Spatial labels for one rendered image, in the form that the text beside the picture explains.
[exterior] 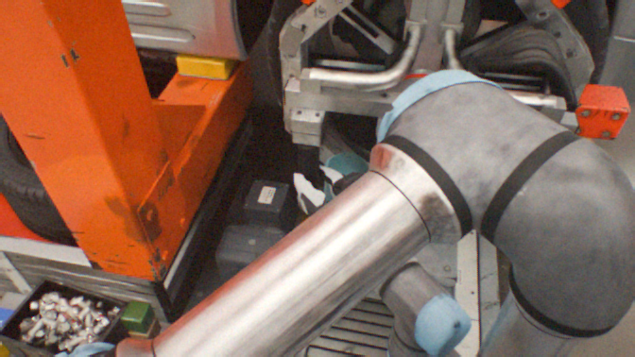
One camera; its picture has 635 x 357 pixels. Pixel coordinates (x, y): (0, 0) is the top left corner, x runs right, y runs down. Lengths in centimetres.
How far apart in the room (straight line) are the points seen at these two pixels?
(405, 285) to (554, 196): 33
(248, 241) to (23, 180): 60
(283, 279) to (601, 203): 24
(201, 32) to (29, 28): 59
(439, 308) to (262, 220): 77
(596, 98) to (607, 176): 61
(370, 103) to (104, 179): 46
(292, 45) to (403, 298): 50
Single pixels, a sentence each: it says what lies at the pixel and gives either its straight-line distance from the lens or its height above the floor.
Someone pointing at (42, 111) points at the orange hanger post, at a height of 96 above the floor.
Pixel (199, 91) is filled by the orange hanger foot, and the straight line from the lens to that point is 130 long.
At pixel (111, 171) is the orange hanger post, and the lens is 86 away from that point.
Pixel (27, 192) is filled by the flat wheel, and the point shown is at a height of 49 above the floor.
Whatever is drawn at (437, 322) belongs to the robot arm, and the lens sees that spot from 67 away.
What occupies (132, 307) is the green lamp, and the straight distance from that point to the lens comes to 92.
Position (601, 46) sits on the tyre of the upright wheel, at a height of 95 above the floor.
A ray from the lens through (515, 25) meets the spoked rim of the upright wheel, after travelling 101.
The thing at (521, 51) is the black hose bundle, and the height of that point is 103.
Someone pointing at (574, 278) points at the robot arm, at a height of 109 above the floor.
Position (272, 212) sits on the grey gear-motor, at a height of 42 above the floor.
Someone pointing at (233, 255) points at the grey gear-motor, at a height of 40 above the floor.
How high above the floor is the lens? 141
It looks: 46 degrees down
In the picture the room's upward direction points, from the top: straight up
